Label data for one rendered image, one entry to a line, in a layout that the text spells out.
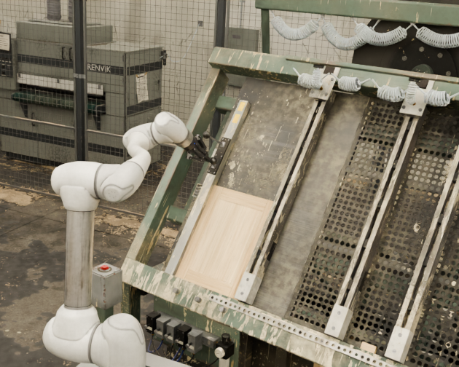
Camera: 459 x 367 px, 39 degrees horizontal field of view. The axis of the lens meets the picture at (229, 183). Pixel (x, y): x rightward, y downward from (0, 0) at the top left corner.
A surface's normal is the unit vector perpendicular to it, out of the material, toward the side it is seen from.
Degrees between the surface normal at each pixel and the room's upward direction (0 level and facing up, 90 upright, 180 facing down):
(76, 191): 86
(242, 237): 54
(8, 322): 0
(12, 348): 0
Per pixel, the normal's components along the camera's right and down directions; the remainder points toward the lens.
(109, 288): 0.81, 0.22
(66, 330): -0.21, 0.05
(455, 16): -0.58, 0.22
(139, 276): -0.44, -0.38
